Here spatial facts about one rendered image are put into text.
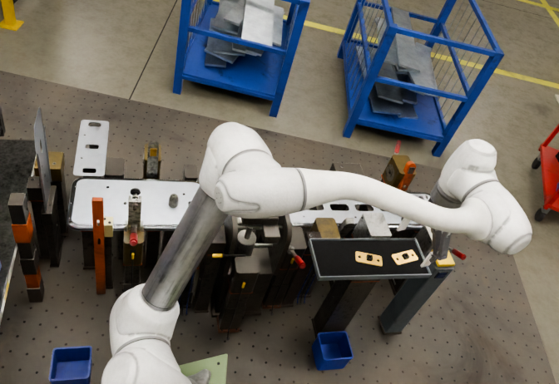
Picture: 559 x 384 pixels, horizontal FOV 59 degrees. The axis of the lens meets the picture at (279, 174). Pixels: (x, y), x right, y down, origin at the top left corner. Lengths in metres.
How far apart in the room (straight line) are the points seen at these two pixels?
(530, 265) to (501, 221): 2.53
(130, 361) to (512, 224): 0.95
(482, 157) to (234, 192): 0.61
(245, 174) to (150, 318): 0.55
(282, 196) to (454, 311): 1.31
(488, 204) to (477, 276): 1.18
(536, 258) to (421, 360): 1.96
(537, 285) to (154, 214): 2.66
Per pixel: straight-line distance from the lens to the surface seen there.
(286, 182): 1.06
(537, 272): 3.75
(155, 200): 1.74
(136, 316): 1.43
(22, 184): 1.77
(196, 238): 1.28
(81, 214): 1.70
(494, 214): 1.23
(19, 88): 2.68
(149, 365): 1.34
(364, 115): 3.84
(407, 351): 2.02
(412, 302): 1.83
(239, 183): 1.04
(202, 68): 3.83
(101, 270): 1.75
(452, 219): 1.19
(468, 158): 1.30
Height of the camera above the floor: 2.32
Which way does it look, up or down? 44 degrees down
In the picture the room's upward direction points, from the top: 18 degrees clockwise
